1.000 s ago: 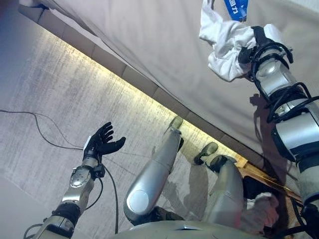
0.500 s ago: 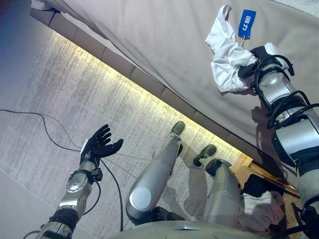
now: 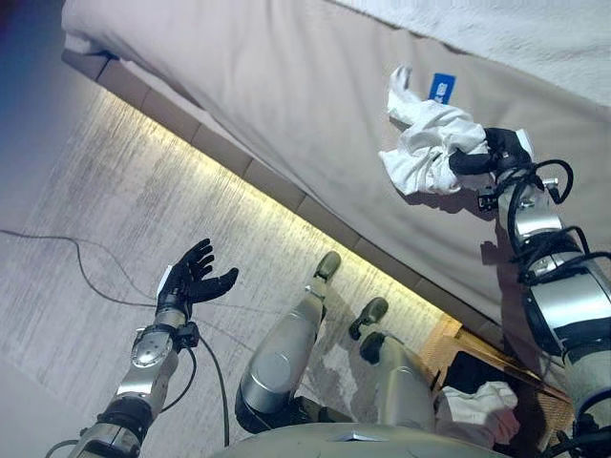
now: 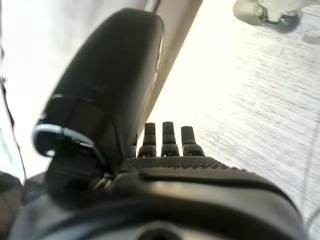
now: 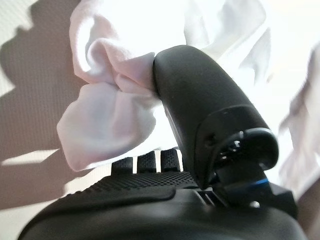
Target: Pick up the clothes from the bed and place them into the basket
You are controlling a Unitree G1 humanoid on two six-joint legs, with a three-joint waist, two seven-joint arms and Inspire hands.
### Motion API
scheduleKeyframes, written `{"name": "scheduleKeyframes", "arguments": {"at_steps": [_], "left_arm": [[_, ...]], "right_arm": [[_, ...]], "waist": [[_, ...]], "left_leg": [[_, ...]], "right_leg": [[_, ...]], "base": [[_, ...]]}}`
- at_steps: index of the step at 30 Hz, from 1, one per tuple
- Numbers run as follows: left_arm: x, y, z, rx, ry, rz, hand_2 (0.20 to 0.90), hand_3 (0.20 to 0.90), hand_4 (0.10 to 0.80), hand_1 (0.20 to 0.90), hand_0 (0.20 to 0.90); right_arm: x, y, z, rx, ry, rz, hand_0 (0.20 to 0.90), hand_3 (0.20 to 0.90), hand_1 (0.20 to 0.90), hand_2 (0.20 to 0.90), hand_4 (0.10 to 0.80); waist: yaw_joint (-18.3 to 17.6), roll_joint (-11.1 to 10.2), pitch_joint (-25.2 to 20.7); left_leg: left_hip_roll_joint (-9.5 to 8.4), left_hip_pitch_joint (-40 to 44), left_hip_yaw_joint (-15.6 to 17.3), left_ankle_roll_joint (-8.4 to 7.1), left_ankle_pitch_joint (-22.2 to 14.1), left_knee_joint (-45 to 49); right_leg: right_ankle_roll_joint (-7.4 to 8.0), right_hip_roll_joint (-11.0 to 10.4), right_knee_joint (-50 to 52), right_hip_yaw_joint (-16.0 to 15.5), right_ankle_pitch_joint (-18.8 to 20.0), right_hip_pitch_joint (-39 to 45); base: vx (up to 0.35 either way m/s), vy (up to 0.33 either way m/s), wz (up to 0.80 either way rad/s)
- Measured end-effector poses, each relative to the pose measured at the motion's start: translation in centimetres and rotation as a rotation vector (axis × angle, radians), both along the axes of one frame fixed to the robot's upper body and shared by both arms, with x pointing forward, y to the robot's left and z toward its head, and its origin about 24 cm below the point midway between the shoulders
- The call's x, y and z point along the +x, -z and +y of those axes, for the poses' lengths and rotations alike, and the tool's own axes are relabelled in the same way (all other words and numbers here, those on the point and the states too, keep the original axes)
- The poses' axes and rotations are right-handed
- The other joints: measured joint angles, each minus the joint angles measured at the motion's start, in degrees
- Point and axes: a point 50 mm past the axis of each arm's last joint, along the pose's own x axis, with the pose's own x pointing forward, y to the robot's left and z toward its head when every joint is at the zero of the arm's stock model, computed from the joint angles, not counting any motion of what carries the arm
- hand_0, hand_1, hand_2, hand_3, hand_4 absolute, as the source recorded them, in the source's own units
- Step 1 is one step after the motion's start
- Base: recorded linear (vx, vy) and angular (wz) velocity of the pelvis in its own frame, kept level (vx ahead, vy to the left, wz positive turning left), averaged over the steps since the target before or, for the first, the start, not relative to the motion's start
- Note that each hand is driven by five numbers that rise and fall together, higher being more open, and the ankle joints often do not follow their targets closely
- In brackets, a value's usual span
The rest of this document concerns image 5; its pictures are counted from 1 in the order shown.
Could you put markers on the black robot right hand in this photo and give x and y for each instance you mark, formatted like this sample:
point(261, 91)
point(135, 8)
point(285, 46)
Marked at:
point(200, 100)

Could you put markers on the white garment with blue tag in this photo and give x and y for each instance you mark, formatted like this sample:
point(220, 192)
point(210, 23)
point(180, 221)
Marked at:
point(105, 120)

